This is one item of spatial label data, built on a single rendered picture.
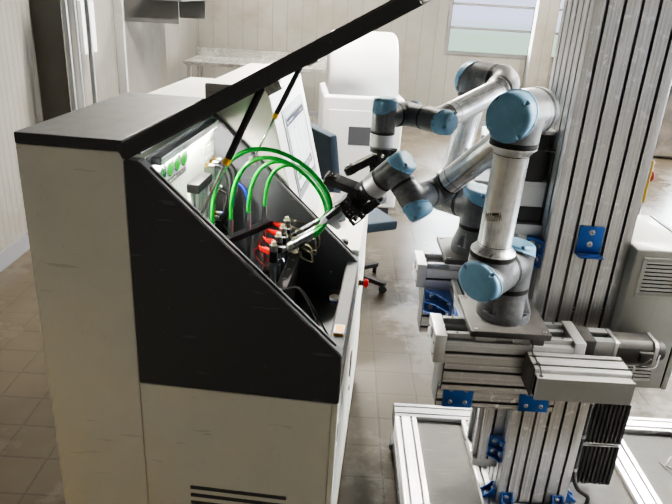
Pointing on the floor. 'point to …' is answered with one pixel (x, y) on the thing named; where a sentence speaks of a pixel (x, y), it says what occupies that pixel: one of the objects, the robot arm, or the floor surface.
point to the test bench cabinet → (236, 447)
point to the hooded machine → (359, 97)
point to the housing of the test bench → (91, 285)
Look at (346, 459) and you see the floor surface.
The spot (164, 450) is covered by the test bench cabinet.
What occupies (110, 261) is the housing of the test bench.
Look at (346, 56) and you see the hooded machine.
